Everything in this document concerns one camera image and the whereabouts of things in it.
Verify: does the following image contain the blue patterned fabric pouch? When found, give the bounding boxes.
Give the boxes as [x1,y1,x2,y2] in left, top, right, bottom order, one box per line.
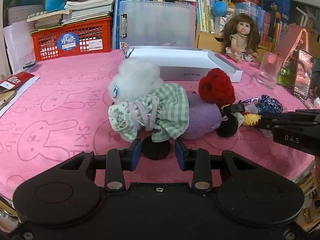
[239,95,284,115]

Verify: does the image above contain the brown haired baby doll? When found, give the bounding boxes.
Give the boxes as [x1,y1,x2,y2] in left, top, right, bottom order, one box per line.
[223,13,261,63]

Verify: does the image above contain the translucent plastic file case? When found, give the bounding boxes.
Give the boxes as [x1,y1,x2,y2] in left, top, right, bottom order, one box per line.
[116,1,196,49]

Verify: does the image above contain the red yellow crochet hair band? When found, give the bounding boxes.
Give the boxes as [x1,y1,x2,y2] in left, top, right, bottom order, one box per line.
[220,103,261,127]

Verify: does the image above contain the white shallow cardboard box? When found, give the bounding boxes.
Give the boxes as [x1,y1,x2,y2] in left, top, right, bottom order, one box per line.
[125,46,243,83]

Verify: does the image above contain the red plastic basket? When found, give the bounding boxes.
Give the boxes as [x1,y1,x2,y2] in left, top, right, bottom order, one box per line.
[31,16,113,61]

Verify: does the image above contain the pink bunny pattern towel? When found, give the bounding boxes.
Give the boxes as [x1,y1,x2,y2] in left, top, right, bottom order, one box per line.
[1,50,314,199]

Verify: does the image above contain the red envelope booklet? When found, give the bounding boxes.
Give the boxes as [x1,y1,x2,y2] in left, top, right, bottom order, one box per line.
[0,72,35,94]

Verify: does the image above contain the stack of books on basket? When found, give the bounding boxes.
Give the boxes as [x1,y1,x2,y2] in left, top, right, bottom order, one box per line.
[27,0,114,30]

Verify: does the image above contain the wooden drawer organizer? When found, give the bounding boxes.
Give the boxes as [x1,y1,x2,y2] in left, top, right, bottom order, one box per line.
[195,24,272,55]

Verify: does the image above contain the red crochet bow hair tie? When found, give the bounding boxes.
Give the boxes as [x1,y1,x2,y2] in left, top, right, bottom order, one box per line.
[198,68,246,138]

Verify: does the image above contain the row of upright books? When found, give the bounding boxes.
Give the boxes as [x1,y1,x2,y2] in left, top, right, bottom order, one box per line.
[112,0,280,51]

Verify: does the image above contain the smartphone on stand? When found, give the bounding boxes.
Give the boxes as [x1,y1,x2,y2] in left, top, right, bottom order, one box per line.
[292,49,314,100]

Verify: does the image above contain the clear drinking glass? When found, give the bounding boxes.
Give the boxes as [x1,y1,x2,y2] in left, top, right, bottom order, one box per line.
[256,52,284,89]

